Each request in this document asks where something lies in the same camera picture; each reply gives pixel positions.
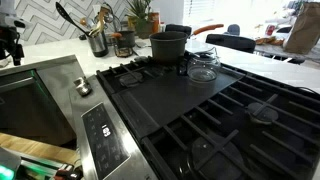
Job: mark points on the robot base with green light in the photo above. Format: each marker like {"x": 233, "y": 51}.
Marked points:
{"x": 7, "y": 166}

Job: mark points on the black cast iron grate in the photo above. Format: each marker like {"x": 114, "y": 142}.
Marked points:
{"x": 131, "y": 76}
{"x": 240, "y": 140}

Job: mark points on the wooden robot mount table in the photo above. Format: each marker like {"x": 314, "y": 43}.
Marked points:
{"x": 36, "y": 148}

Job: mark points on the black flat griddle plate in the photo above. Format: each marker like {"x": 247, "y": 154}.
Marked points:
{"x": 173, "y": 95}

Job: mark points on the black square pad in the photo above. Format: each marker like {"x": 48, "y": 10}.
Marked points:
{"x": 178, "y": 29}

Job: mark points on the steel utensil holder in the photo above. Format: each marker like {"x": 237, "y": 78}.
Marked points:
{"x": 98, "y": 45}

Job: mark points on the green potted plant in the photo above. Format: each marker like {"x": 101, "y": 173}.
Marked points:
{"x": 141, "y": 18}

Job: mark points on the black chair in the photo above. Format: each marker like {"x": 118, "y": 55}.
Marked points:
{"x": 231, "y": 42}

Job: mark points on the wooden utensils bundle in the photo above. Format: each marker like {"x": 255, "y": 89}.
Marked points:
{"x": 100, "y": 21}

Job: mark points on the clear glass pot lid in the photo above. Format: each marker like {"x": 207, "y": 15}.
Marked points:
{"x": 202, "y": 68}

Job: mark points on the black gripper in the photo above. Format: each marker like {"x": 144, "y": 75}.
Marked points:
{"x": 7, "y": 40}

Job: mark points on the silver stove knob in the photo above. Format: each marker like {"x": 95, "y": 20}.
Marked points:
{"x": 84, "y": 90}

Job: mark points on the black stove control panel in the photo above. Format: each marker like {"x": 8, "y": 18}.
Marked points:
{"x": 105, "y": 140}

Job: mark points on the brown paper bag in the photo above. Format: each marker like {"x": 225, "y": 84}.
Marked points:
{"x": 305, "y": 30}

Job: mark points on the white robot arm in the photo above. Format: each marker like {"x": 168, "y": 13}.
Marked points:
{"x": 6, "y": 8}

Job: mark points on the grey blue chair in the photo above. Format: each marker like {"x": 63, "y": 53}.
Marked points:
{"x": 234, "y": 29}

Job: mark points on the black slotted ladle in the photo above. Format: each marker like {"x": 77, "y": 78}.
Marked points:
{"x": 68, "y": 18}

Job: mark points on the orange liquid bottle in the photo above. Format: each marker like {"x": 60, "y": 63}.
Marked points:
{"x": 154, "y": 21}

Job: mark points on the black cooking pot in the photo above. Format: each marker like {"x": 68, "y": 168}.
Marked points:
{"x": 168, "y": 46}

